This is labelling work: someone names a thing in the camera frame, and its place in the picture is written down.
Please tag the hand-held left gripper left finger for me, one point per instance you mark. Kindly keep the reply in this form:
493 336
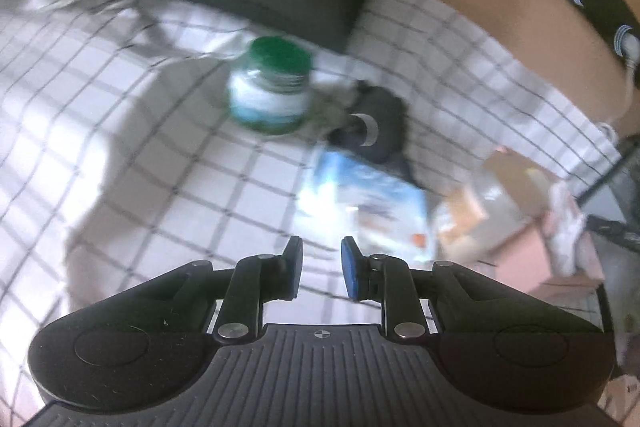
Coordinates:
293 267

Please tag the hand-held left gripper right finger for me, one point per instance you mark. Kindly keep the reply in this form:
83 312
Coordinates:
351 269

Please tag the blue wet wipes packet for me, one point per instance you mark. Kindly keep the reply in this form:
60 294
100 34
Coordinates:
350 192

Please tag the grey patterned cloth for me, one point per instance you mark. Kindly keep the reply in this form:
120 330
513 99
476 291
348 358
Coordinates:
330 109

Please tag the pink cardboard box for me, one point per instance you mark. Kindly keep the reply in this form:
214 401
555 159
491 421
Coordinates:
530 252

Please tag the white cloth glove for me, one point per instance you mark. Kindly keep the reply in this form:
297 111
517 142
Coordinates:
565 232

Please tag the clear plastic powder jar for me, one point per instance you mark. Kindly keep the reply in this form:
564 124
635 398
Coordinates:
480 207

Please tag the green lid jar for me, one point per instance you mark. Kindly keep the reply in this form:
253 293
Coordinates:
270 97

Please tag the checkered white tablecloth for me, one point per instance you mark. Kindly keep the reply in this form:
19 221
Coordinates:
125 132

